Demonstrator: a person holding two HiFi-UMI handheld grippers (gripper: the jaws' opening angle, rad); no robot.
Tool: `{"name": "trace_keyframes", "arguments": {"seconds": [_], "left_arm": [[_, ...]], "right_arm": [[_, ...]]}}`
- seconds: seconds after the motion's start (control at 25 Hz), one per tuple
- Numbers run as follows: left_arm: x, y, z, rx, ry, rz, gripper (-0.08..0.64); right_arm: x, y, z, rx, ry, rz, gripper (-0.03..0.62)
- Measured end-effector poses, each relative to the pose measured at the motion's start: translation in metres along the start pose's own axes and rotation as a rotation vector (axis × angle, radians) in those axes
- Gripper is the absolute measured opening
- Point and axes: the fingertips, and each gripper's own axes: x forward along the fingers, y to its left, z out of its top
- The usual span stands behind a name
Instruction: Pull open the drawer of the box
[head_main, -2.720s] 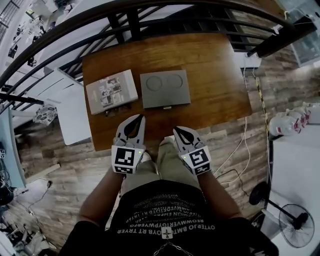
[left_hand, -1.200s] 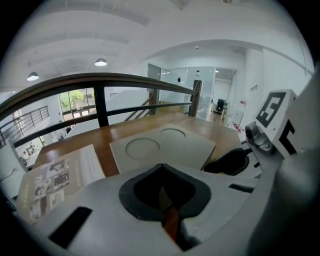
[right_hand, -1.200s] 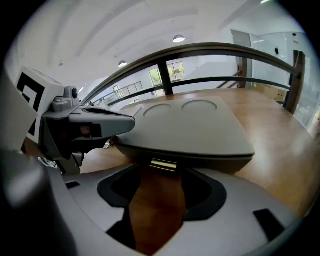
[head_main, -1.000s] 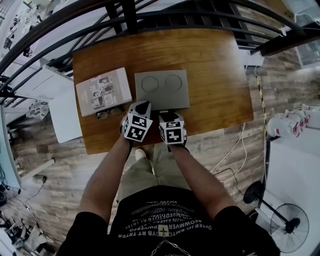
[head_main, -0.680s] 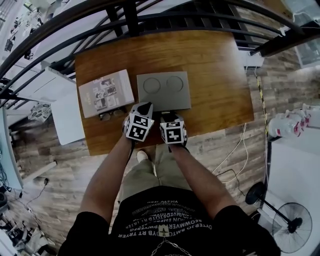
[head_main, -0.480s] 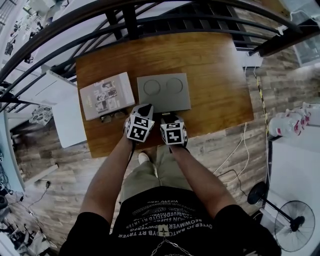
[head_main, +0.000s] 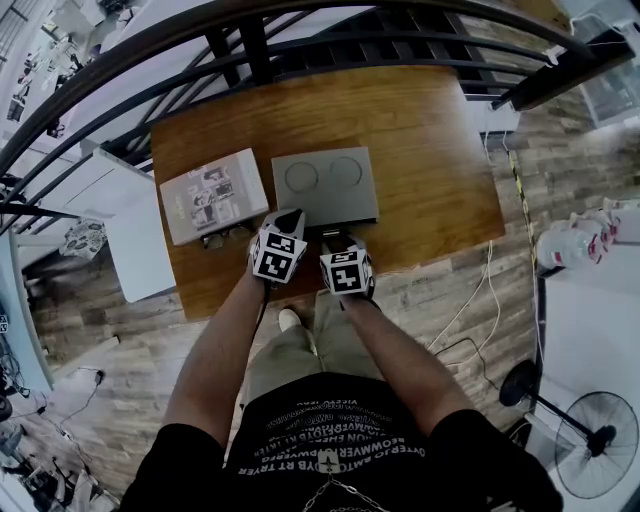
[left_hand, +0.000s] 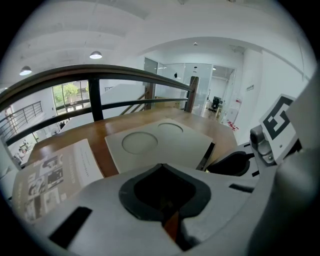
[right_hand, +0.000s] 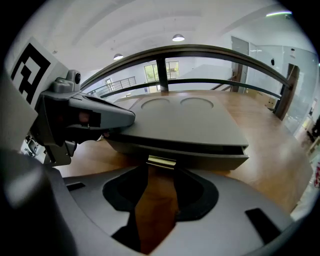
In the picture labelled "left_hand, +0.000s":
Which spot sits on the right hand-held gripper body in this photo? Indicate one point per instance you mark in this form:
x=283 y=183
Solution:
x=275 y=125

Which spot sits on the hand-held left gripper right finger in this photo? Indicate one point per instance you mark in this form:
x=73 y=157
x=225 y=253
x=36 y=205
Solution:
x=220 y=200

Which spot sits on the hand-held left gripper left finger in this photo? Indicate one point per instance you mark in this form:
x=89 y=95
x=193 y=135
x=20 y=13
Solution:
x=112 y=237

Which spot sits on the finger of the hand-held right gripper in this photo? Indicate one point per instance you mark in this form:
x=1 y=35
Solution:
x=230 y=173
x=232 y=154

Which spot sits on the white tray with round recesses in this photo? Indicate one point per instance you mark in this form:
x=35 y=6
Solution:
x=175 y=150

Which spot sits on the black office chair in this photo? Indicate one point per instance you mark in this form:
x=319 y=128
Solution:
x=213 y=107

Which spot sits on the black computer monitor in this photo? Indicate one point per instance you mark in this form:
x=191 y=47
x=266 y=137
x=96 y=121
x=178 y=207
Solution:
x=217 y=99

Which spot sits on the white picture book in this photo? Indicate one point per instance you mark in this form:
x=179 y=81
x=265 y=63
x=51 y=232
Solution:
x=75 y=162

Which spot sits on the wooden table with hairpin legs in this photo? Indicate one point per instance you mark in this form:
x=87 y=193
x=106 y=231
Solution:
x=112 y=125

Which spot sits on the grey door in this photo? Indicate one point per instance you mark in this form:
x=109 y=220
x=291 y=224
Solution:
x=150 y=66

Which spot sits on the black railing with wooden handrail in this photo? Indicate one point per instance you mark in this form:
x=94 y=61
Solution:
x=95 y=100

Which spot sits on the large window with greenery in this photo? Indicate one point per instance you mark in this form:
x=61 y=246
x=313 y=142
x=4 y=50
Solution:
x=70 y=96

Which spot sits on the distant black balcony railing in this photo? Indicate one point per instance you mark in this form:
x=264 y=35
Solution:
x=25 y=112

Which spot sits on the black dome pendant lamp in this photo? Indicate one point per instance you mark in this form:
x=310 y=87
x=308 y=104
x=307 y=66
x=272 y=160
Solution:
x=25 y=70
x=95 y=55

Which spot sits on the small wall sign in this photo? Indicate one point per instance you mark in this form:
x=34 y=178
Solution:
x=250 y=88

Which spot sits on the glass partition wall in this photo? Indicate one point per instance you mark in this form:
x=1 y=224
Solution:
x=207 y=75

